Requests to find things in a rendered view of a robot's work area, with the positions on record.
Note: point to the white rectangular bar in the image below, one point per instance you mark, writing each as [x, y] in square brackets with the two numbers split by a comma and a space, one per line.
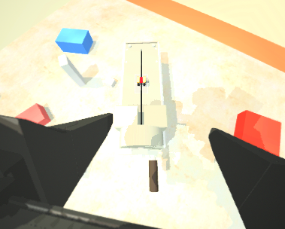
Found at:
[67, 66]

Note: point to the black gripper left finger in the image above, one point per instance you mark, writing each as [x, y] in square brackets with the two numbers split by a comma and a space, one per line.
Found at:
[56, 156]

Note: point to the blue rectangular block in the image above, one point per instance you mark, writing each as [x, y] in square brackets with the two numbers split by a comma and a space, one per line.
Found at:
[74, 40]

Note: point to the small white cube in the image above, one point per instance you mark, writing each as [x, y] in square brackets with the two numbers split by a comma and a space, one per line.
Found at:
[109, 82]

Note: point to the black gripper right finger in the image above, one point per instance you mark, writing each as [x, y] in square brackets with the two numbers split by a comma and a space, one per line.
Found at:
[255, 178]

